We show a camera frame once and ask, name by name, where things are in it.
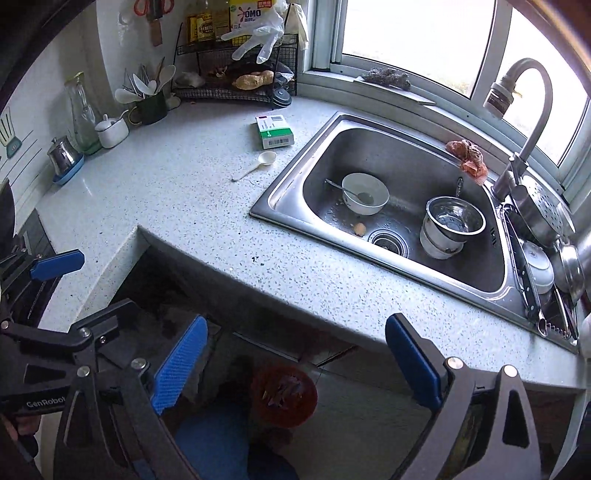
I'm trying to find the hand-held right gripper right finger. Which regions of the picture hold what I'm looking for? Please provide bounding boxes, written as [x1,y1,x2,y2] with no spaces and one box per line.
[385,313,542,480]

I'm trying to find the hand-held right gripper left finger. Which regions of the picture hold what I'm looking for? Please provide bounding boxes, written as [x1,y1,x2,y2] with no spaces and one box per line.
[52,315,209,480]

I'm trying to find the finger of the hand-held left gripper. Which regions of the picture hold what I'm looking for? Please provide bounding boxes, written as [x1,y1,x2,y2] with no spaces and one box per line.
[0,248,86,290]
[0,298,136,370]

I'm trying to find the red bucket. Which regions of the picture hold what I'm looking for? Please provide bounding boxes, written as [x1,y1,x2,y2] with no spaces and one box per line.
[249,364,319,430]

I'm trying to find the person's left hand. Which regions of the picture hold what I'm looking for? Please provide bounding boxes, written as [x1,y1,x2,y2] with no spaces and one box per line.
[6,412,41,438]

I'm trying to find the black gas stove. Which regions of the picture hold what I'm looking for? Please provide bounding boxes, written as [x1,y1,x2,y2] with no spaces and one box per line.
[13,211,65,324]

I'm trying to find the blue tray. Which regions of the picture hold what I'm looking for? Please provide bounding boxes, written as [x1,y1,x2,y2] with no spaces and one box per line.
[52,154,86,186]

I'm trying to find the steel teapot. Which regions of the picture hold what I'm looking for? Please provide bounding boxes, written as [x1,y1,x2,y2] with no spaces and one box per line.
[47,137,82,173]

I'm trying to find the steel pot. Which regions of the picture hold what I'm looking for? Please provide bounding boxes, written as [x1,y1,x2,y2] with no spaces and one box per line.
[419,196,487,260]

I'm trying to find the white sugar jar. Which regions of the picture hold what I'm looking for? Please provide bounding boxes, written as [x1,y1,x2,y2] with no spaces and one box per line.
[95,111,130,149]

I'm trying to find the tall glass bottle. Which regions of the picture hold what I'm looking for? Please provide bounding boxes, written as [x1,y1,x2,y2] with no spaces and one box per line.
[65,71,101,153]

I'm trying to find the small white bowl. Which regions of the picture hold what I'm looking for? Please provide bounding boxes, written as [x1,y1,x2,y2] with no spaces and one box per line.
[577,314,591,359]

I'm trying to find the dark green mug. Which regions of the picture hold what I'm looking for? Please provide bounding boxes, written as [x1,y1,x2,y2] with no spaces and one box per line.
[128,90,168,127]

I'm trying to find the stainless steel sink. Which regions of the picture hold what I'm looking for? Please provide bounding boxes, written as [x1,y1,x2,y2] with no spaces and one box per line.
[249,111,581,354]

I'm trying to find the metal spoon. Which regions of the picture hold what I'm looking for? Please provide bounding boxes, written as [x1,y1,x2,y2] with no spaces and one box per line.
[324,178,366,205]

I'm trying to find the steel colander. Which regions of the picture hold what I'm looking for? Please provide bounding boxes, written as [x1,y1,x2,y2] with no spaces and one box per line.
[507,175,576,248]

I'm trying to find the orange rag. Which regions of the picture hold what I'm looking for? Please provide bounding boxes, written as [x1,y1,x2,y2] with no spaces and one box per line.
[445,138,489,179]

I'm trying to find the white plastic spoon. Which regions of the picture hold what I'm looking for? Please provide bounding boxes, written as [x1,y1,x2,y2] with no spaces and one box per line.
[231,151,278,183]

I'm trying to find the green white carton box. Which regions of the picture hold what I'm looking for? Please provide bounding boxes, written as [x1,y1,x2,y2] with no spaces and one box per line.
[255,114,297,150]

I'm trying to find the grey faucet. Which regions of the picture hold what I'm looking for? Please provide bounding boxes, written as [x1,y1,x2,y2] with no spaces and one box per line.
[482,58,555,200]

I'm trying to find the ginger root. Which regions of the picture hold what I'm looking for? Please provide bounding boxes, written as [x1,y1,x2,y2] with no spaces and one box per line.
[232,70,276,91]

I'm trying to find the red scissors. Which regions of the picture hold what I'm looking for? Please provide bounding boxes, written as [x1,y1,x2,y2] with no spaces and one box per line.
[134,0,177,16]

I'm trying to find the yellow label bottle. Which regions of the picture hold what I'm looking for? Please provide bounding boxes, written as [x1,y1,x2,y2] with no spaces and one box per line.
[198,11,216,45]

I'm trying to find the dark scouring pad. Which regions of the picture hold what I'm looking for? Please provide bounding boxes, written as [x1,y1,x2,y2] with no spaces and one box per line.
[360,67,413,92]

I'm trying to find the dark sauce bottle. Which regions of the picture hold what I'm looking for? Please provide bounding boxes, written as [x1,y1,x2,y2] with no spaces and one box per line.
[213,0,232,43]

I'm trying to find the window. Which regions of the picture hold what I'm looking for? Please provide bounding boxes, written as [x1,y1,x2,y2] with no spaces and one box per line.
[302,0,591,204]

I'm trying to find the cream rubber glove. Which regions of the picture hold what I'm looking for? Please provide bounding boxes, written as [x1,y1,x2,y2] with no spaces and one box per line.
[288,2,311,52]

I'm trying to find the black wire rack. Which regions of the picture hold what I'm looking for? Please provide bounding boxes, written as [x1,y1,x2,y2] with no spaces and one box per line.
[172,4,299,110]

